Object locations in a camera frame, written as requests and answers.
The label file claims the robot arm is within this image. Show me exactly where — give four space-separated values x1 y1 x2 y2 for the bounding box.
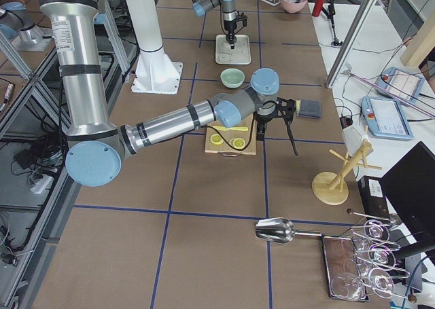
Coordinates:
191 0 247 49
38 0 298 187

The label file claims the aluminium frame post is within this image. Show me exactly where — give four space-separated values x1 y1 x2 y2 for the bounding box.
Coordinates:
326 0 377 88

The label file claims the wine glass rack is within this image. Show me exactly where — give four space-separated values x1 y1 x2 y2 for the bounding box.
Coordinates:
332 208 417 303

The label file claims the reacher grabber stick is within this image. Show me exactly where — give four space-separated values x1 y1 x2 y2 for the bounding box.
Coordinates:
342 67 434 120

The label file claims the metal scoop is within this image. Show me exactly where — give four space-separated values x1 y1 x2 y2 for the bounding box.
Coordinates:
255 217 322 244

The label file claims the cream bear-print tray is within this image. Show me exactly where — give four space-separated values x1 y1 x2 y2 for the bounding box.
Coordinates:
215 35 251 65

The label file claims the black glass tray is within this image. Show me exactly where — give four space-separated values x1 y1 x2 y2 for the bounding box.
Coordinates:
321 236 359 301

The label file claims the blue teach pendant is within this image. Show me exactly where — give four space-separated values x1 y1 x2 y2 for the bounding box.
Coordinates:
376 67 424 103
361 96 414 141

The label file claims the bamboo cutting board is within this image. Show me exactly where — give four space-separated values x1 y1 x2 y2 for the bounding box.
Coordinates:
205 115 257 156

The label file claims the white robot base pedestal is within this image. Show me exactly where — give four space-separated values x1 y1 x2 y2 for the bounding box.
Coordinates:
126 0 183 95

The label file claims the mint green bowl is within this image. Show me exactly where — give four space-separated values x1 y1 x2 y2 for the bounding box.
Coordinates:
220 68 245 89

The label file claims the black monitor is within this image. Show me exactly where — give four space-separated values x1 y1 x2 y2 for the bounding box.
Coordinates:
381 141 434 250

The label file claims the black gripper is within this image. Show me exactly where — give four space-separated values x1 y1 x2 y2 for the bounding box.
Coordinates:
222 12 247 49
255 97 298 156

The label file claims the pink ice bucket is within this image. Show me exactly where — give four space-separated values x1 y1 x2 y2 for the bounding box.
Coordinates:
280 0 308 14

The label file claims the grey folded cloth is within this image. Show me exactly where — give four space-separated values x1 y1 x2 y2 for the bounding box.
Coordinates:
296 99 322 119

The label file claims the blue teach pendant near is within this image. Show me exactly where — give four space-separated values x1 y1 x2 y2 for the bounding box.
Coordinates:
361 96 414 141

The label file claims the lemon slice upper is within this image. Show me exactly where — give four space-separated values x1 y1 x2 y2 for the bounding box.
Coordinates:
210 133 224 145

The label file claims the lemon slice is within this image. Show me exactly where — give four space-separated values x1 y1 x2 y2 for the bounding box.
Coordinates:
210 133 224 145
230 137 246 150

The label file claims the wooden mug tree stand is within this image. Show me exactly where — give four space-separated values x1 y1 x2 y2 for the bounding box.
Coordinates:
311 139 382 206

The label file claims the lemon slice lower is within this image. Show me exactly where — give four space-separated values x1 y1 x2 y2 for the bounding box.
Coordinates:
230 137 246 150

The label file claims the yellow plastic knife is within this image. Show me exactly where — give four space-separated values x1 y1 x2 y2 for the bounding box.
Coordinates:
212 126 249 132

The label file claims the black selfie stick tripod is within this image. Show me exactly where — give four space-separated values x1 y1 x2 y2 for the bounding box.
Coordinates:
322 0 343 47

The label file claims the blue teach pendant far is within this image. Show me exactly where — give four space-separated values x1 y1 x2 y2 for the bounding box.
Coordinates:
376 67 424 103

